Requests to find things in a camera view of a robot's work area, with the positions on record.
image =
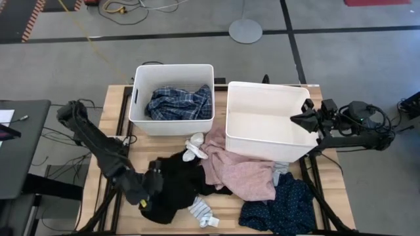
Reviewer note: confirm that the dark tablet device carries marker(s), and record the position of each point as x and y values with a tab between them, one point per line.
8	132

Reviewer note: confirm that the black garment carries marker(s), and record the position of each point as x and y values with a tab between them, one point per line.
177	190

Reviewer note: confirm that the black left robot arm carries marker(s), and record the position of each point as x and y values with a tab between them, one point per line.
98	147

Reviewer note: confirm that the white paper tag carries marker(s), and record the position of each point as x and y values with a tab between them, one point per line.
213	222

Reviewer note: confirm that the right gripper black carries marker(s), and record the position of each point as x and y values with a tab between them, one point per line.
326	114

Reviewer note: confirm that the white basket with dark clothes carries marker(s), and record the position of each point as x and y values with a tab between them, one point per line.
144	78

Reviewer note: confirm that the plain pale sock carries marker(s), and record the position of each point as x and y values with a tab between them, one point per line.
193	152

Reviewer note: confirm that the round grey lamp base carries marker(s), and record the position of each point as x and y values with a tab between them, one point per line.
245	31

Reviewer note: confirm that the white basket with light clothes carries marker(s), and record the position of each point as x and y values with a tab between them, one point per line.
262	131

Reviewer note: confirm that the striped sock without tag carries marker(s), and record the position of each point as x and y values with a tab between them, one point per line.
279	168

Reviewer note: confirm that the small black bracket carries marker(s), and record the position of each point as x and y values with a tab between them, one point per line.
265	79

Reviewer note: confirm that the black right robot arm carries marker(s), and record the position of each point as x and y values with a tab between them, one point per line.
354	142

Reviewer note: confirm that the black mat orange striped edge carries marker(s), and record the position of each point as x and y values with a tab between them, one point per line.
13	19

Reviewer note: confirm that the black table frame rail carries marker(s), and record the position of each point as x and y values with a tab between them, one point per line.
323	203
123	108

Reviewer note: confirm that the pink garment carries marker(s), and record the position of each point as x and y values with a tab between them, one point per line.
239	173

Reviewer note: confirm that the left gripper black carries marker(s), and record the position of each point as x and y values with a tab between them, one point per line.
153	183

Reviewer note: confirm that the red device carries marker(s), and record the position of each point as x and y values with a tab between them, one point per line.
92	2

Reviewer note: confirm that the white paper sheet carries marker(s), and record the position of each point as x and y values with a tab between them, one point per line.
6	116

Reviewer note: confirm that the navy dotted garment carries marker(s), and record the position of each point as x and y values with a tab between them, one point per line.
285	206

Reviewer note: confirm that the blue plaid shirt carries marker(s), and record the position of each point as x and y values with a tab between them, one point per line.
177	105

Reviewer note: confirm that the black desk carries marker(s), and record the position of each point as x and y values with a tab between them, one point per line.
26	157

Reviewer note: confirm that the striped sock with tag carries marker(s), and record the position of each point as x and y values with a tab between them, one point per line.
198	209

